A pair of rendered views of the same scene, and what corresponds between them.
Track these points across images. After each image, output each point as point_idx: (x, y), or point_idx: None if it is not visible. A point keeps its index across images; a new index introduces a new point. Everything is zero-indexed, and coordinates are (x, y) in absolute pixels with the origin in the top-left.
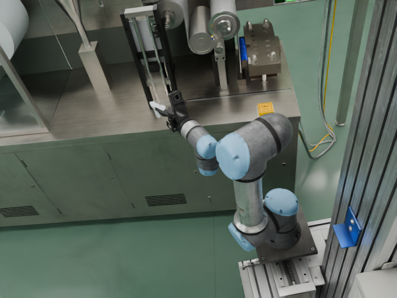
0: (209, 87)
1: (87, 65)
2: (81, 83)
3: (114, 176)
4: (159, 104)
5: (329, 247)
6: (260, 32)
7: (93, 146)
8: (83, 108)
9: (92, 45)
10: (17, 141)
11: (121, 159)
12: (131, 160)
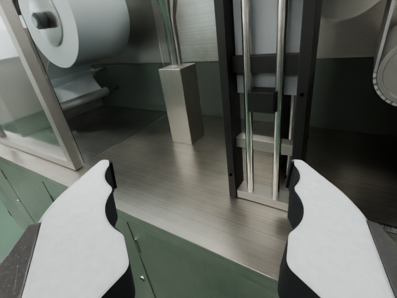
0: (383, 199)
1: (167, 94)
2: (167, 127)
3: (144, 277)
4: (99, 211)
5: None
6: None
7: (117, 220)
8: (141, 155)
9: (184, 65)
10: (39, 167)
11: (153, 262)
12: (168, 272)
